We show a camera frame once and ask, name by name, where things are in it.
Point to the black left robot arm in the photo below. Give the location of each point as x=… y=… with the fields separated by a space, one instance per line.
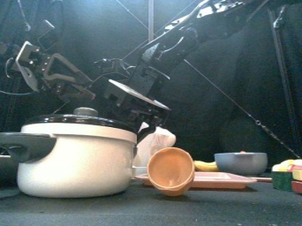
x=23 y=26

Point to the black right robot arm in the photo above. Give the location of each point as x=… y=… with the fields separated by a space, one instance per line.
x=188 y=38

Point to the pink square plate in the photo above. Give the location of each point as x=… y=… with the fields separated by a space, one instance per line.
x=223 y=179

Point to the black pot lid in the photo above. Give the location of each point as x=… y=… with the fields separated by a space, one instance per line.
x=77 y=118

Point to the orange plastic cup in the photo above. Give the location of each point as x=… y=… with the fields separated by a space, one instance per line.
x=171 y=170

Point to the white cooking pot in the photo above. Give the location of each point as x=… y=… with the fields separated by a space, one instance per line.
x=81 y=164

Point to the yellow banana toy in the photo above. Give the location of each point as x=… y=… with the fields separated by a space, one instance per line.
x=206 y=166

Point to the small orange toy food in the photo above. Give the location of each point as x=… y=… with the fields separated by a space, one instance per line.
x=242 y=152

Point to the grey blue bowl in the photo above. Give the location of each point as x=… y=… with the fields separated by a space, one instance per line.
x=241 y=163

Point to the pale yellow toy block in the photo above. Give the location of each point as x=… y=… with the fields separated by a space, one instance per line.
x=286 y=165

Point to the green toy block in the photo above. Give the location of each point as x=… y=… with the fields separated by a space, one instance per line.
x=282 y=181

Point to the red toy block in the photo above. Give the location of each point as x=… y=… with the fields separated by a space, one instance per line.
x=297 y=186

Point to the grey vertical frame pole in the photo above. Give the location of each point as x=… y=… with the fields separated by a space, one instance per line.
x=150 y=19

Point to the black side frame bar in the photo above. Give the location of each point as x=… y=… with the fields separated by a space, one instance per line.
x=283 y=73

